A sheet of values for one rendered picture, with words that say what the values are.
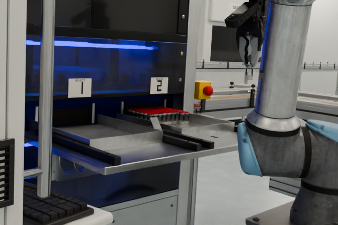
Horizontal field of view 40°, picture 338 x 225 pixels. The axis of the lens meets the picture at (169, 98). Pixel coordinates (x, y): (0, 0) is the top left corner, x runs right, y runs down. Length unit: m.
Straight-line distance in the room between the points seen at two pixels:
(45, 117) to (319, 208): 0.60
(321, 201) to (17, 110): 0.65
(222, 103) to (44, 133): 1.38
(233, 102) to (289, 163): 1.22
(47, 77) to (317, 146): 0.57
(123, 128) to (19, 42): 0.79
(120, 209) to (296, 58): 0.98
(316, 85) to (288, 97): 9.54
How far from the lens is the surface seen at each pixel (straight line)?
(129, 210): 1.75
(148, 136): 1.37
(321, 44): 10.49
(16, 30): 0.81
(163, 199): 1.85
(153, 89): 1.70
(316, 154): 1.04
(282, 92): 0.98
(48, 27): 0.86
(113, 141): 1.29
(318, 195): 1.08
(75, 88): 1.50
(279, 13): 0.94
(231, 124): 1.64
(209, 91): 1.87
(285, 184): 2.52
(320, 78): 10.48
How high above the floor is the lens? 1.18
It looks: 7 degrees down
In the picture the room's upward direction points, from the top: 3 degrees clockwise
